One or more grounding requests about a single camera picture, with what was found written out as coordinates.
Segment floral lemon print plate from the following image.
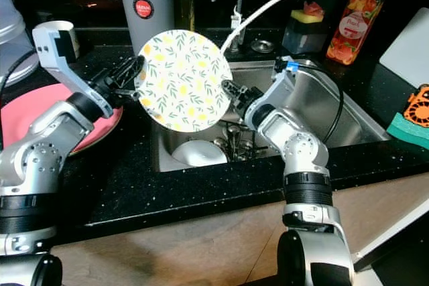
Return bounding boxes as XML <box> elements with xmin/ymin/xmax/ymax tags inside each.
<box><xmin>136</xmin><ymin>29</ymin><xmax>234</xmax><ymax>133</ymax></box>

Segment pink round plate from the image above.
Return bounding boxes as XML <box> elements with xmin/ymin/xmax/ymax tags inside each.
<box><xmin>0</xmin><ymin>84</ymin><xmax>125</xmax><ymax>154</ymax></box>

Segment grey water filter canister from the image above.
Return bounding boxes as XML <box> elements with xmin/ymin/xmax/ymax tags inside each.
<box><xmin>115</xmin><ymin>0</ymin><xmax>175</xmax><ymax>59</ymax></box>

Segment steel cutlery piece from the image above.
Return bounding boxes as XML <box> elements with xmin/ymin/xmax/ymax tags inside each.
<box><xmin>231</xmin><ymin>125</ymin><xmax>252</xmax><ymax>161</ymax></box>
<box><xmin>214</xmin><ymin>124</ymin><xmax>235</xmax><ymax>163</ymax></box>

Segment round metal counter cap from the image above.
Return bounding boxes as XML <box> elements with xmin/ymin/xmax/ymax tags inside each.
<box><xmin>250</xmin><ymin>40</ymin><xmax>275</xmax><ymax>54</ymax></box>

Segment white bowl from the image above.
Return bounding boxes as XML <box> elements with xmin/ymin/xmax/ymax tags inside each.
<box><xmin>171</xmin><ymin>140</ymin><xmax>229</xmax><ymax>167</ymax></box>

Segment dark sponge holder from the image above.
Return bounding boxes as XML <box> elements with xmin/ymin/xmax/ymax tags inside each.
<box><xmin>282</xmin><ymin>15</ymin><xmax>329</xmax><ymax>56</ymax></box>

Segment yellow and pink sponge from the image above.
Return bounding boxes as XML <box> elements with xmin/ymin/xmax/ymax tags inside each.
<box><xmin>292</xmin><ymin>1</ymin><xmax>326</xmax><ymax>25</ymax></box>

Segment white stacked food covers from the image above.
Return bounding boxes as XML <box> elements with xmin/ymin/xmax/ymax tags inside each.
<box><xmin>0</xmin><ymin>0</ymin><xmax>39</xmax><ymax>86</ymax></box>

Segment stainless steel sink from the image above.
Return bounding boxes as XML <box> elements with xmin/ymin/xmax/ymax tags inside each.
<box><xmin>154</xmin><ymin>58</ymin><xmax>391</xmax><ymax>173</ymax></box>

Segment peach soap pump bottle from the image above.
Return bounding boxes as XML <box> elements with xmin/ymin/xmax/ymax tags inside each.
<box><xmin>326</xmin><ymin>0</ymin><xmax>389</xmax><ymax>66</ymax></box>

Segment green sponge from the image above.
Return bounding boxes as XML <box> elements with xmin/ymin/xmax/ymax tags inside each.
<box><xmin>385</xmin><ymin>112</ymin><xmax>429</xmax><ymax>149</ymax></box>

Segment white cutting board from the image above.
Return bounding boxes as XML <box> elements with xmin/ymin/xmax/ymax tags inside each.
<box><xmin>379</xmin><ymin>8</ymin><xmax>429</xmax><ymax>89</ymax></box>

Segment wide beige cabinet door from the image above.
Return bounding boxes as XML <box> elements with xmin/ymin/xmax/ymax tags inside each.
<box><xmin>50</xmin><ymin>199</ymin><xmax>286</xmax><ymax>286</ymax></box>

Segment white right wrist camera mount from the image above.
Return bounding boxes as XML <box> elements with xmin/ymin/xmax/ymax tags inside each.
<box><xmin>245</xmin><ymin>58</ymin><xmax>301</xmax><ymax>129</ymax></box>

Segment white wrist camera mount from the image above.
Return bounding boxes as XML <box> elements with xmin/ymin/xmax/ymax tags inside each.
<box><xmin>245</xmin><ymin>58</ymin><xmax>301</xmax><ymax>129</ymax></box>
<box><xmin>32</xmin><ymin>20</ymin><xmax>113</xmax><ymax>119</ymax></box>

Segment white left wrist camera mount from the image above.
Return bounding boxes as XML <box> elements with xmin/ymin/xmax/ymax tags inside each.
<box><xmin>32</xmin><ymin>20</ymin><xmax>113</xmax><ymax>119</ymax></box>

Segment white flexible hose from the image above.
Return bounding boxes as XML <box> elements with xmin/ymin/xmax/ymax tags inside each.
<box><xmin>225</xmin><ymin>0</ymin><xmax>309</xmax><ymax>49</ymax></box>

